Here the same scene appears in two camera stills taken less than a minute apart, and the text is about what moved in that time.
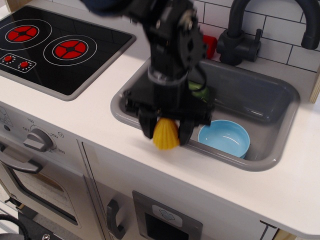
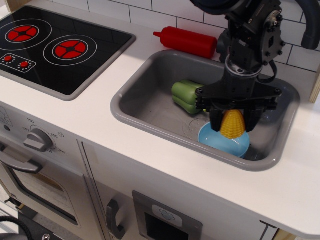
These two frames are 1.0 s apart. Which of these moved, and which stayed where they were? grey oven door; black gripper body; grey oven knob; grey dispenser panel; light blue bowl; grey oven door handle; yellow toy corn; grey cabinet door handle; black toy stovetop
Moved: black gripper body; yellow toy corn
Stayed: grey dispenser panel; grey oven door; black toy stovetop; grey oven knob; grey oven door handle; grey cabinet door handle; light blue bowl
